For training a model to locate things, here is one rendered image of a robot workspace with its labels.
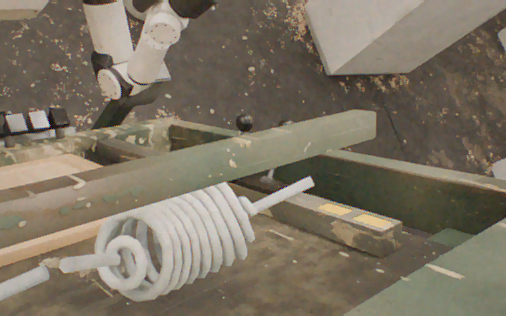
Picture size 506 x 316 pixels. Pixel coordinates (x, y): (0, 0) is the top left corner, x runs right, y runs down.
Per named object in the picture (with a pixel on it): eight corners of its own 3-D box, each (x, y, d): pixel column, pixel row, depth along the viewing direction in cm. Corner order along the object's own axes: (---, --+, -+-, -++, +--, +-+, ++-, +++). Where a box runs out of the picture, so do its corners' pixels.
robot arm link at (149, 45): (185, 19, 103) (165, 59, 113) (190, -10, 108) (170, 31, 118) (155, 6, 101) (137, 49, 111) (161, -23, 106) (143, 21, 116)
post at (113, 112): (78, 163, 230) (135, 83, 173) (83, 174, 229) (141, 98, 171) (65, 165, 227) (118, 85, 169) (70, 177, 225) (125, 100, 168)
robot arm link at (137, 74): (147, 65, 110) (125, 112, 125) (178, 48, 117) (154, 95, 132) (114, 30, 111) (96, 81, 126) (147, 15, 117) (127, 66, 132)
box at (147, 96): (139, 74, 175) (159, 46, 161) (151, 105, 173) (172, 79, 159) (107, 78, 168) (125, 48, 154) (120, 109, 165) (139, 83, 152)
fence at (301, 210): (114, 151, 144) (112, 137, 143) (402, 247, 73) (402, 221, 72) (97, 154, 141) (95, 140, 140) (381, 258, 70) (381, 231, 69)
